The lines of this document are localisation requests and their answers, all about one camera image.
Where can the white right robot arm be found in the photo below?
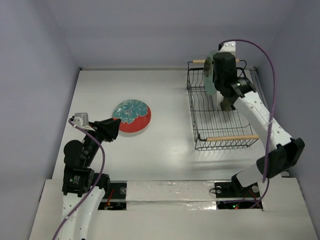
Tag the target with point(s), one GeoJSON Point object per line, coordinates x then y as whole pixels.
{"type": "Point", "coordinates": [282, 151]}

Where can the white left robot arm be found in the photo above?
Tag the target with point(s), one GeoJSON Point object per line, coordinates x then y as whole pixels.
{"type": "Point", "coordinates": [84, 182]}

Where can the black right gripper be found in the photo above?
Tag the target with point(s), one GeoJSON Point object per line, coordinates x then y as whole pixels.
{"type": "Point", "coordinates": [227, 103]}

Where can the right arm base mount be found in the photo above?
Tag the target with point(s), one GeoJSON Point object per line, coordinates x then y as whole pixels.
{"type": "Point", "coordinates": [226, 199]}

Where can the black wire dish rack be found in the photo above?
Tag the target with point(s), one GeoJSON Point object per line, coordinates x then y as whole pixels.
{"type": "Point", "coordinates": [214, 129]}

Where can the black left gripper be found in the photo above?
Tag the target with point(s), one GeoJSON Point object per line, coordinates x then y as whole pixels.
{"type": "Point", "coordinates": [110, 124]}

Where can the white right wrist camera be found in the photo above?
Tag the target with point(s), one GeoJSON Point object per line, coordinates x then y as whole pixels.
{"type": "Point", "coordinates": [229, 47]}

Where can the grey reindeer plate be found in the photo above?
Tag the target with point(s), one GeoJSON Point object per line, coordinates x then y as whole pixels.
{"type": "Point", "coordinates": [227, 104]}

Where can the light green flower plate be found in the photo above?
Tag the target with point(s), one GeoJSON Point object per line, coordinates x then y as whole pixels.
{"type": "Point", "coordinates": [208, 73]}

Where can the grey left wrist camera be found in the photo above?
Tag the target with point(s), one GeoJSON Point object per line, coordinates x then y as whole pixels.
{"type": "Point", "coordinates": [81, 119]}

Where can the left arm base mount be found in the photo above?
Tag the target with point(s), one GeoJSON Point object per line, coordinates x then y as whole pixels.
{"type": "Point", "coordinates": [115, 198]}

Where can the red and teal floral plate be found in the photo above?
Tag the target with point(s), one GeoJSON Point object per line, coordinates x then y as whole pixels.
{"type": "Point", "coordinates": [135, 116]}

